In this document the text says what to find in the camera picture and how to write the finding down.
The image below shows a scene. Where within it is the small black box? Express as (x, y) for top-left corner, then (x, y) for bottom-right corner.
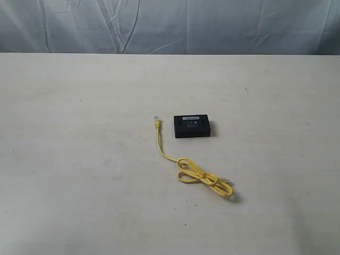
(174, 114), (211, 139)

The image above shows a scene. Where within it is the yellow ethernet cable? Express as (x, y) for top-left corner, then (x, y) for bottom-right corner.
(152, 115), (235, 198)

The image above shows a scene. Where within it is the white backdrop curtain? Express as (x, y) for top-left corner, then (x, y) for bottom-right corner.
(1, 1), (339, 55)

